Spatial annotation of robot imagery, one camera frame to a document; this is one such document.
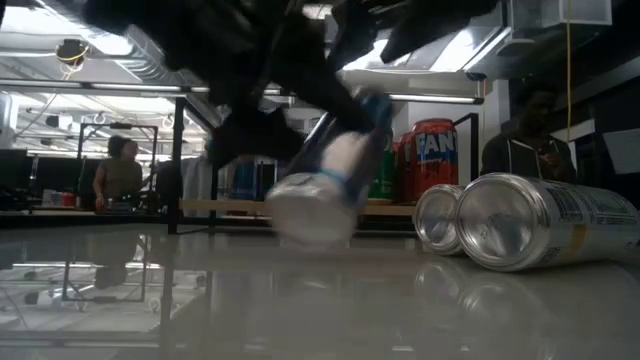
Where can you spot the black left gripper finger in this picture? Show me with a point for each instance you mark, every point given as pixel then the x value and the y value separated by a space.
pixel 250 137
pixel 325 95

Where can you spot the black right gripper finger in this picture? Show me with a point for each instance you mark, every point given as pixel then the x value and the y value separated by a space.
pixel 350 30
pixel 430 25

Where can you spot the blue silver Red Bull can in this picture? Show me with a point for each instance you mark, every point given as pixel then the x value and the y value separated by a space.
pixel 245 177
pixel 310 210

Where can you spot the green soda can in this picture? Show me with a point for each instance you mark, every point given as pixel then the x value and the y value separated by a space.
pixel 385 175

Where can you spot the silver Celsius can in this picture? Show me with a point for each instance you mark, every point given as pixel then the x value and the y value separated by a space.
pixel 437 220
pixel 525 225

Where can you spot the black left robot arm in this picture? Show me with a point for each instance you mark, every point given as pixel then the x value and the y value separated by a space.
pixel 125 15

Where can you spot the white hanging cloth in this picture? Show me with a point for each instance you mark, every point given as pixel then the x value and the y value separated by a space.
pixel 197 185

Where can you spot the white ceiling box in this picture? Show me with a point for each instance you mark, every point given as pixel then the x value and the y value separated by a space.
pixel 560 12

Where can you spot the black round ceiling device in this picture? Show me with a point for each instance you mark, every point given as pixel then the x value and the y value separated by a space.
pixel 72 51

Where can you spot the white glossy table mat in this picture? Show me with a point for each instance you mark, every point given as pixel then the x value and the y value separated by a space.
pixel 320 310

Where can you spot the black monitor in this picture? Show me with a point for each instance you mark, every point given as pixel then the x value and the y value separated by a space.
pixel 65 175
pixel 15 170

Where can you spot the red cup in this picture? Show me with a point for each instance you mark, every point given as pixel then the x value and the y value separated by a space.
pixel 68 200

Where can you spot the dark background desk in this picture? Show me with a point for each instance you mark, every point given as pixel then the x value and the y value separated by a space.
pixel 50 216

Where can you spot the white board panel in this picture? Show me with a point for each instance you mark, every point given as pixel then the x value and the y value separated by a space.
pixel 622 150

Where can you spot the wooden shelf with black frame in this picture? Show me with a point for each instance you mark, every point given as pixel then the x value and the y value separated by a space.
pixel 225 206

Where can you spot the long corrugated silver duct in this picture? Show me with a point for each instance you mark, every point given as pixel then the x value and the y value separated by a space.
pixel 145 67

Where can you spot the black background frame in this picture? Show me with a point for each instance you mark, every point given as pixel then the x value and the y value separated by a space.
pixel 82 150

